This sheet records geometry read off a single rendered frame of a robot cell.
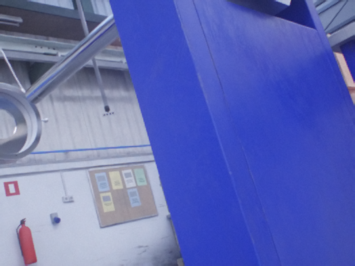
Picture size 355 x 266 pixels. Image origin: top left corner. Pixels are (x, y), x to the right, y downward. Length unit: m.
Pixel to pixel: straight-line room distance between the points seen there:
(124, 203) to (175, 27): 6.61
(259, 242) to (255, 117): 0.27
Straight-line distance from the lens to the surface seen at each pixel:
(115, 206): 7.30
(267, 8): 1.25
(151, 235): 7.64
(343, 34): 1.69
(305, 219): 0.96
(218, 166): 0.82
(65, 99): 7.54
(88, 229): 6.95
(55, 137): 7.20
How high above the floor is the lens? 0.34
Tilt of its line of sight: 13 degrees up
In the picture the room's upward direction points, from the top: 17 degrees counter-clockwise
